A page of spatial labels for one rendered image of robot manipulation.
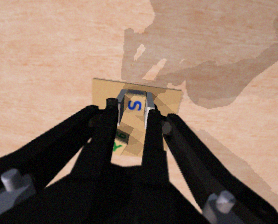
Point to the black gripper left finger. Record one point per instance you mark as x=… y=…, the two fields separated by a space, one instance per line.
x=32 y=167

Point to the tan flat mat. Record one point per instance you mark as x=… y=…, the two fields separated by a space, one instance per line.
x=167 y=101

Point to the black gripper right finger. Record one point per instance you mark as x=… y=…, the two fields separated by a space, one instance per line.
x=222 y=198

